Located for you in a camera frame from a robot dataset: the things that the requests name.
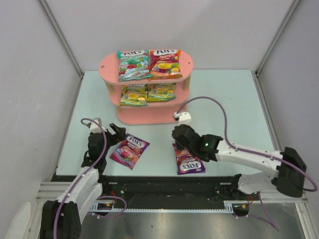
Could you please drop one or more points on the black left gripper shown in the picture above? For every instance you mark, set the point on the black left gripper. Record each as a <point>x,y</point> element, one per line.
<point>109,134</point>

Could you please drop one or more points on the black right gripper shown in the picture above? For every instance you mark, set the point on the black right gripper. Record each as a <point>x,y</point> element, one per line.
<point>180,133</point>

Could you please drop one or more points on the purple Fox's bag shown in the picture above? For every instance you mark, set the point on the purple Fox's bag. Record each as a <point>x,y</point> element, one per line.
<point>186,163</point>
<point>129,151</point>

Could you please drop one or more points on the green Fox's candy bag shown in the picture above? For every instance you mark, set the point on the green Fox's candy bag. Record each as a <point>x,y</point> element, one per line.
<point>134,95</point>

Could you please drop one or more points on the yellow-green Fox's candy bag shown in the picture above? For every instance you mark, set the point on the yellow-green Fox's candy bag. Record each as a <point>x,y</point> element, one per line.
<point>161,92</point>

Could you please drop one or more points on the teal Fox's candy bag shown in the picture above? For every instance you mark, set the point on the teal Fox's candy bag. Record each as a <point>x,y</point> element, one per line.
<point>133,65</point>

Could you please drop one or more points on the orange Fox's candy bag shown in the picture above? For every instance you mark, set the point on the orange Fox's candy bag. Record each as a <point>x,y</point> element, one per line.
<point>164,64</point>

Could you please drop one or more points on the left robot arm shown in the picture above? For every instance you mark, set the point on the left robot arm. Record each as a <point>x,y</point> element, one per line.
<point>63,217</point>

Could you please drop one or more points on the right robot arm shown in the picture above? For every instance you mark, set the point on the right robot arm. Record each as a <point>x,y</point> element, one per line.
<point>280,170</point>

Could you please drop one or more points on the pink three-tier wooden shelf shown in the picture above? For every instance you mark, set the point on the pink three-tier wooden shelf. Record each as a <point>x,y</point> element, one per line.
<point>154,112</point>

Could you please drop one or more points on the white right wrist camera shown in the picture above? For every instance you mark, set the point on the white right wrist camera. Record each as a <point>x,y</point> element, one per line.
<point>182,117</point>

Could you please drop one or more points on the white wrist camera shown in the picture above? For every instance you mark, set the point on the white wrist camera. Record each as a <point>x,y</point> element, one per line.
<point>95,125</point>
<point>182,117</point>

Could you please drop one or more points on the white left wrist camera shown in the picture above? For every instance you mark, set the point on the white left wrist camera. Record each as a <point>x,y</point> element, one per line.
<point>95,125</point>

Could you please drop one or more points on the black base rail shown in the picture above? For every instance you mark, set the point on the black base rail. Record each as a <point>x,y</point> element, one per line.
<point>179,193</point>

